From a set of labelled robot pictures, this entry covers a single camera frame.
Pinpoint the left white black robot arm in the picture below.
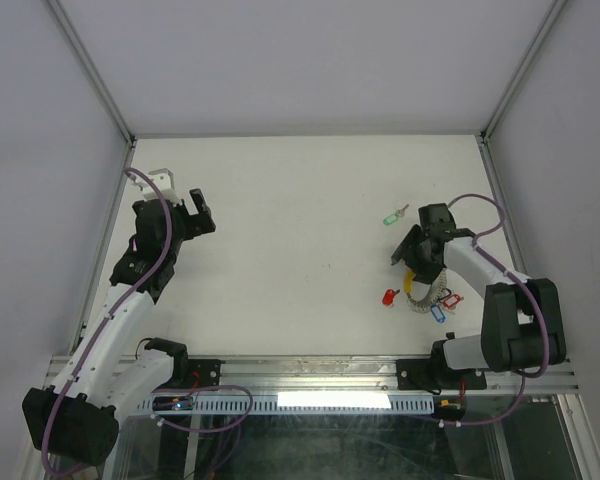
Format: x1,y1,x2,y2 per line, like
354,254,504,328
22,189,216,477

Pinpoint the green tag key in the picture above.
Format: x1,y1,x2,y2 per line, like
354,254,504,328
382,204,409,226

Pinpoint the aluminium mounting rail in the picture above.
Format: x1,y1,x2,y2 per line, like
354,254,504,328
188,355,580,396

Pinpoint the metal keyring with yellow handle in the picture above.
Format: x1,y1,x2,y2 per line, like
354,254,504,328
403,269,451,314

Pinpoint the right aluminium frame post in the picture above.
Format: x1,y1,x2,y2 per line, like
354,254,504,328
480,0,570,142

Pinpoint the aluminium frame post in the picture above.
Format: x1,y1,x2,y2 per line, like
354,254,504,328
43,0,136,146
480,0,570,142

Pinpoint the white slotted cable duct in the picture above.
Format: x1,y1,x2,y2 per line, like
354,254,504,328
135,391,434,415

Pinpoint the red outline tag key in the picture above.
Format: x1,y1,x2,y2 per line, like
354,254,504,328
441,293,464,310

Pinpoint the left aluminium frame post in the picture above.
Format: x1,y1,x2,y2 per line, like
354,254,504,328
43,0,136,146

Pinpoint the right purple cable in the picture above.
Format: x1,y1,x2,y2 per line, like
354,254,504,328
419,193,554,429

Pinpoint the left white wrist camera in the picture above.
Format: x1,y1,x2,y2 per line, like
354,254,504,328
132,168,182,205

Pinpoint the blue tag key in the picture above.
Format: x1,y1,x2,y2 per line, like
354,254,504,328
430,304,447,324

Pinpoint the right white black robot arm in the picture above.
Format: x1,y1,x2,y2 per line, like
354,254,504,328
391,203,567,395

